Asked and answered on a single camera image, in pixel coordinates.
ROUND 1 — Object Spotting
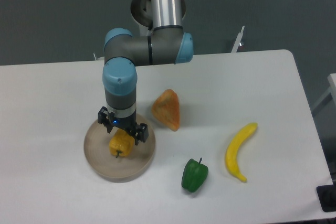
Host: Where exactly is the beige round plate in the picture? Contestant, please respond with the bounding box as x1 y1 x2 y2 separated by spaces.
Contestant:
83 114 156 182

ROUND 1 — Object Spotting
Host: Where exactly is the orange triangular bread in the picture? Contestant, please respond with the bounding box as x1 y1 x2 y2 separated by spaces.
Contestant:
151 89 180 132

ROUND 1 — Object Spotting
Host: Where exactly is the white furniture at right edge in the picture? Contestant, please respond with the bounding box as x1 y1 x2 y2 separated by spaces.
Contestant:
311 73 335 117

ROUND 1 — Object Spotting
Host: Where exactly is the yellow banana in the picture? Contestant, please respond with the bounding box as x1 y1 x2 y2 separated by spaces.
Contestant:
224 122 258 183

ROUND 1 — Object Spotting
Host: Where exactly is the yellow bell pepper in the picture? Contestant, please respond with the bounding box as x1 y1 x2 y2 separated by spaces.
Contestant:
109 129 134 158

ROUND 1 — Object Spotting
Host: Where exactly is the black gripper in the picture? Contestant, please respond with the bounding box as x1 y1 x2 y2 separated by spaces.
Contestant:
97 106 149 145

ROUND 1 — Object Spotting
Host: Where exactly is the white frame strut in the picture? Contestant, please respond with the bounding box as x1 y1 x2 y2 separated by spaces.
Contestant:
231 26 245 53

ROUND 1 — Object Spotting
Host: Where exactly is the green bell pepper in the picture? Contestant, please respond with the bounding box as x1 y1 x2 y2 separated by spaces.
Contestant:
181 157 209 193

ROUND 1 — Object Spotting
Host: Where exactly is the black device at table edge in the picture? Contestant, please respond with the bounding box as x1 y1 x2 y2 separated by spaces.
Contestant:
316 184 335 212

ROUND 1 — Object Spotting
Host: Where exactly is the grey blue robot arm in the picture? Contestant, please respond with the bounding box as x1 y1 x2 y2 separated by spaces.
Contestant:
98 0 194 143

